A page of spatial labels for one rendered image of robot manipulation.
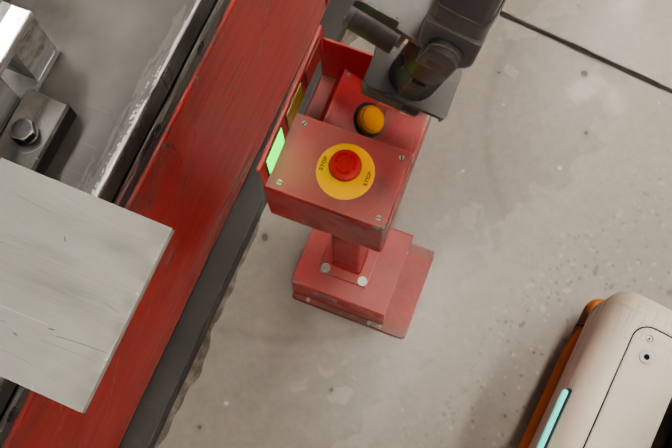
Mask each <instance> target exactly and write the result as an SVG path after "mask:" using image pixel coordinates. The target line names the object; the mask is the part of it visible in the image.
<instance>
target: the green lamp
mask: <svg viewBox="0 0 672 448"><path fill-rule="evenodd" d="M284 142H285V141H284V136H283V132H282V128H281V129H280V131H279V134H278V136H277V138H276V141H275V143H274V145H273V147H272V150H271V152H270V154H269V157H268V159H267V165H268V169H269V172H270V174H271V173H272V170H273V168H274V166H275V163H276V161H277V159H278V156H279V154H280V152H281V149H282V147H283V145H284Z"/></svg>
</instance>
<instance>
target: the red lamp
mask: <svg viewBox="0 0 672 448"><path fill-rule="evenodd" d="M320 58H321V44H320V39H319V41H318V43H317V45H316V48H315V50H314V52H313V55H312V57H311V59H310V62H309V64H308V66H307V68H306V76H307V85H308V86H309V84H310V81H311V79H312V77H313V74H314V72H315V70H316V67H317V65H318V63H319V60H320Z"/></svg>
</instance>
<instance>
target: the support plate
mask: <svg viewBox="0 0 672 448"><path fill-rule="evenodd" d="M173 233H174V230H173V229H172V228H171V227H168V226H166V225H163V224H161V223H159V222H156V221H154V220H151V219H149V218H146V217H144V216H142V215H139V214H137V213H134V212H132V211H130V210H127V209H125V208H122V207H120V206H117V205H115V204H113V203H110V202H108V201H105V200H103V199H100V198H98V197H96V196H93V195H91V194H88V193H86V192H83V191H81V190H79V189H76V188H74V187H71V186H69V185H66V184H64V183H62V182H59V181H57V180H54V179H52V178H49V177H47V176H45V175H42V174H40V173H37V172H35V171H32V170H30V169H28V168H25V167H23V166H20V165H18V164H16V163H13V162H11V161H8V160H6V159H3V158H1V160H0V376H1V377H3V378H5V379H7V380H10V381H12V382H14V383H16V384H19V385H21V386H23V387H25V388H27V389H30V390H32V391H34V392H36V393H39V394H41V395H43V396H45V397H47V398H50V399H52V400H54V401H56V402H59V403H61V404H63V405H65V406H67V407H70V408H72V409H74V410H76V411H78V412H81V413H85V412H86V410H87V408H88V406H89V404H90V402H91V400H92V398H93V396H94V394H95V392H96V390H97V388H98V386H99V384H100V382H101V380H102V378H103V376H104V373H105V371H106V369H107V367H108V365H109V363H110V361H111V359H112V357H113V355H114V353H115V351H116V349H117V347H118V345H119V343H120V341H121V339H122V337H123V335H124V333H125V331H126V329H127V327H128V325H129V322H130V320H131V318H132V316H133V314H134V312H135V310H136V308H137V306H138V304H139V302H140V300H141V298H142V296H143V294H144V292H145V290H146V288H147V286H148V284H149V282H150V280H151V278H152V276H153V274H154V272H155V269H156V267H157V265H158V263H159V261H160V259H161V257H162V255H163V253H164V251H165V249H166V247H167V245H168V243H169V241H170V239H171V237H172V235H173Z"/></svg>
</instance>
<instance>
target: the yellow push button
mask: <svg viewBox="0 0 672 448"><path fill-rule="evenodd" d="M357 124H358V127H359V128H360V130H361V131H362V132H363V133H365V134H375V133H378V132H380V131H381V130H382V128H383V126H384V115H383V113H382V111H381V110H380V108H378V107H377V106H375V105H368V106H364V107H362V108H361V109H360V110H359V112H358V114H357Z"/></svg>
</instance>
